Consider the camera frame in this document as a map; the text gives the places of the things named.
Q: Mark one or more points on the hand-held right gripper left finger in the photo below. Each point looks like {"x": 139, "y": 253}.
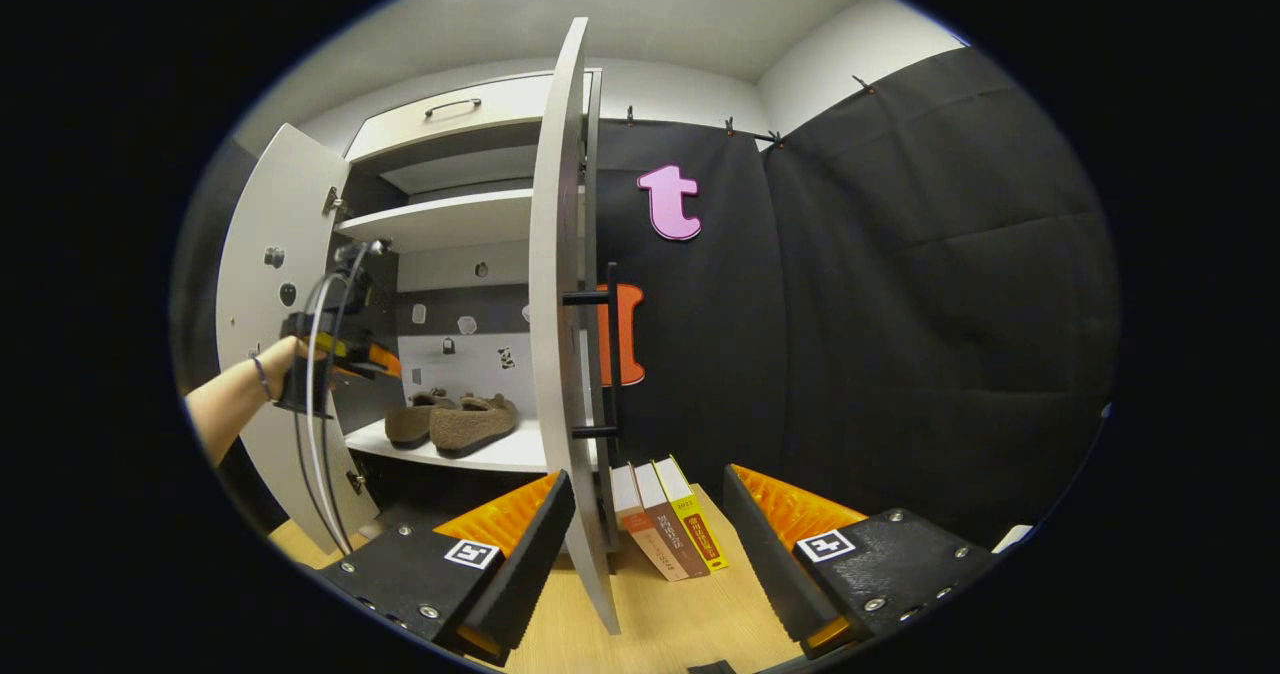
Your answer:
{"x": 525, "y": 569}

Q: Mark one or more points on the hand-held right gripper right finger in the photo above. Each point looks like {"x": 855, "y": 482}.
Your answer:
{"x": 770, "y": 574}

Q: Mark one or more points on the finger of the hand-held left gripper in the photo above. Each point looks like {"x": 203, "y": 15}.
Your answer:
{"x": 370, "y": 359}

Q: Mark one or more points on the brown fuzzy shoe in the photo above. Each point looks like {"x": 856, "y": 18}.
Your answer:
{"x": 408, "y": 426}
{"x": 470, "y": 432}

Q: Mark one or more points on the white cabinet door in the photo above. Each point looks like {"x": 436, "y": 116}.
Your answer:
{"x": 555, "y": 254}
{"x": 250, "y": 254}

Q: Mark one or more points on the white shoe cabinet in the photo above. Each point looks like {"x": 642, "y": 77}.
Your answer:
{"x": 500, "y": 304}

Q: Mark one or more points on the white cabinet shelf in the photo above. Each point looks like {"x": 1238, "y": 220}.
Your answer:
{"x": 450, "y": 219}

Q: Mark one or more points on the white cabinet drawer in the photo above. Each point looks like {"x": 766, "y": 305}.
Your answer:
{"x": 400, "y": 134}

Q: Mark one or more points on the yellow book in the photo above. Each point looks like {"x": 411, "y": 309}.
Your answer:
{"x": 703, "y": 534}

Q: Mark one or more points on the brown book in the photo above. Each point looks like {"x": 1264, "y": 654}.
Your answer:
{"x": 675, "y": 539}

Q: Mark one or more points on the white and orange book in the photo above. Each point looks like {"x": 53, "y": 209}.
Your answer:
{"x": 645, "y": 534}

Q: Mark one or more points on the black backdrop cloth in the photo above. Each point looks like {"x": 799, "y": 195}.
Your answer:
{"x": 900, "y": 304}

